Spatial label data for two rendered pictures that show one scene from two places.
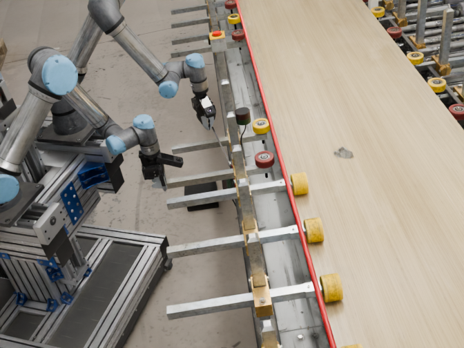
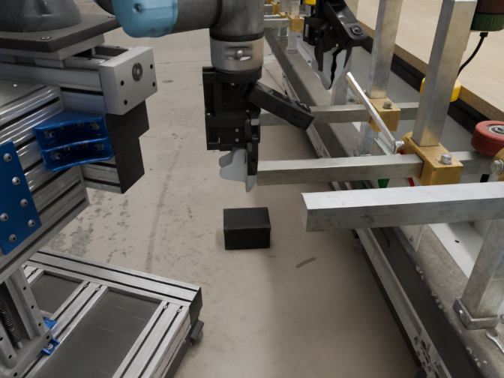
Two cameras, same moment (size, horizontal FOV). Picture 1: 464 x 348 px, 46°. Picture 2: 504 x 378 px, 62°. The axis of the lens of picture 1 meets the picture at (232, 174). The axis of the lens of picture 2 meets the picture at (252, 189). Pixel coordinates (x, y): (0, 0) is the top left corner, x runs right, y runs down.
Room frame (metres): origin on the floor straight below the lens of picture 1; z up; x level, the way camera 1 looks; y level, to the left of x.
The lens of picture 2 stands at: (1.23, 0.35, 1.20)
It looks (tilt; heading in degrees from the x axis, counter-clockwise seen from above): 33 degrees down; 354
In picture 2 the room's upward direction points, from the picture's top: straight up
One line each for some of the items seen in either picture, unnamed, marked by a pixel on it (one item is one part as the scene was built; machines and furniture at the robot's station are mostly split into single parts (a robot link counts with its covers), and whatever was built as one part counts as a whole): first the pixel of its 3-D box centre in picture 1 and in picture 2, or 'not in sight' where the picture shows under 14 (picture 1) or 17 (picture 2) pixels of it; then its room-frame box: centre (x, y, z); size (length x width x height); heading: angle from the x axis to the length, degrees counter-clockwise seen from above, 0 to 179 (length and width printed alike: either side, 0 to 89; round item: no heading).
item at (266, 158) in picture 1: (265, 166); (492, 157); (1.82, -0.14, 0.85); 0.08 x 0.08 x 0.11
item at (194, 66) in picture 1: (195, 68); not in sight; (2.14, 0.08, 1.19); 0.09 x 0.08 x 0.11; 81
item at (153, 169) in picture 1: (152, 162); (232, 106); (1.82, 0.31, 0.97); 0.09 x 0.08 x 0.12; 90
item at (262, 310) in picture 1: (261, 293); not in sight; (1.09, -0.03, 0.95); 0.14 x 0.06 x 0.05; 179
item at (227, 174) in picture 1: (219, 176); (382, 168); (1.82, 0.05, 0.84); 0.43 x 0.03 x 0.04; 89
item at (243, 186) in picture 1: (250, 234); not in sight; (1.36, -0.03, 0.93); 0.04 x 0.04 x 0.48; 89
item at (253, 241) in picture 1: (260, 291); not in sight; (1.11, -0.03, 0.93); 0.04 x 0.04 x 0.48; 89
